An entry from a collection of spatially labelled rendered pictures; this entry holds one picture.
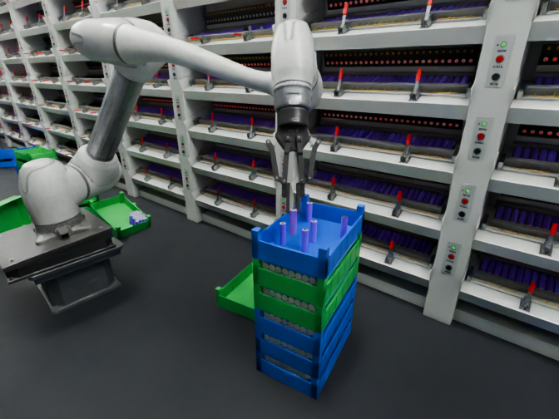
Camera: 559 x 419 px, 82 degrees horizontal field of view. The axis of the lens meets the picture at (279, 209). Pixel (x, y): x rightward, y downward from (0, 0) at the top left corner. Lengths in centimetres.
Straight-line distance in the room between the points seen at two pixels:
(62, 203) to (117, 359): 59
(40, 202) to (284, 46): 100
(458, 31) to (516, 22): 13
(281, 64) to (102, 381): 101
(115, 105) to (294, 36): 73
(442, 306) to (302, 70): 95
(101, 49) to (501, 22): 104
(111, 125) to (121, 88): 16
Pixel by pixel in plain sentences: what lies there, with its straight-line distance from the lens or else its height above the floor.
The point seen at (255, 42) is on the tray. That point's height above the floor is 95.
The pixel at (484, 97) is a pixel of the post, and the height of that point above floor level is 77.
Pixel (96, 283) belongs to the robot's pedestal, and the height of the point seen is 6.
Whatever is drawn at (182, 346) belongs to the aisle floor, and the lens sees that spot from 120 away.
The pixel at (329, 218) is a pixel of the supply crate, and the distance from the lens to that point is 102.
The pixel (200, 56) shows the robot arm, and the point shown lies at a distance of 96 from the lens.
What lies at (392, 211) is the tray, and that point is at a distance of 122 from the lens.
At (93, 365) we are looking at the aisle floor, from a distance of 125.
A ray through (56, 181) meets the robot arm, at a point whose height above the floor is 48.
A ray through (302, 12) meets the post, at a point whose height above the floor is 104.
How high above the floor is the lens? 84
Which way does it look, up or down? 23 degrees down
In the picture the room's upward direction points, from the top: straight up
